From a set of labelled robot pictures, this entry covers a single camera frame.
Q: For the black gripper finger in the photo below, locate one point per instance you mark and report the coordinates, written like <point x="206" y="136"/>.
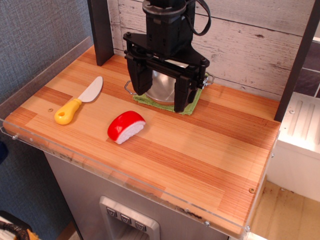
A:
<point x="185" y="89"/>
<point x="140" y="74"/>

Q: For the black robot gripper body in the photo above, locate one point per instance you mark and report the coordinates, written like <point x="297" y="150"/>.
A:
<point x="167" y="45"/>

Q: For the yellow handled toy knife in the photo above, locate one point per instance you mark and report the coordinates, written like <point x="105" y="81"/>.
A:
<point x="66" y="113"/>

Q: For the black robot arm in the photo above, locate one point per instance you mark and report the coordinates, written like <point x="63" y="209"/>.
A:
<point x="167" y="6"/>

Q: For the green folded cloth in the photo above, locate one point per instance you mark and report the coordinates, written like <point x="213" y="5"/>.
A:
<point x="188" y="110"/>

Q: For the red white toy sushi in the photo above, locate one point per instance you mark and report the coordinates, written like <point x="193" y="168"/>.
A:
<point x="125" y="126"/>

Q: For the white toy sink unit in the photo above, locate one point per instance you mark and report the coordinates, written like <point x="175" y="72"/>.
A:
<point x="295" y="162"/>

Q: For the silver toy fridge cabinet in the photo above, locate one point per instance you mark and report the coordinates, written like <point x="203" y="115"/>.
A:
<point x="103" y="210"/>

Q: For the clear acrylic table guard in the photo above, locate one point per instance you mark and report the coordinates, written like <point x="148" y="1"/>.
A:
<point x="207" y="166"/>

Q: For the black yellow object bottom left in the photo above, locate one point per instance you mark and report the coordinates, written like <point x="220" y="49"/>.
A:
<point x="12" y="228"/>

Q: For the stainless steel bowl with handles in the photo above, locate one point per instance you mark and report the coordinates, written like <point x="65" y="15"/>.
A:
<point x="162" y="90"/>

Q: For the dark left vertical post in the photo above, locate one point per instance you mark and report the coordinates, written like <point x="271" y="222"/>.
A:
<point x="101" y="30"/>

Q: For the dark vertical post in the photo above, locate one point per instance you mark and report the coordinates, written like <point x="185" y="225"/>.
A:
<point x="101" y="30"/>
<point x="302" y="52"/>

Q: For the dark right vertical post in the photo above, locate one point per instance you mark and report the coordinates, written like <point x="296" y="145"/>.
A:
<point x="302" y="52"/>

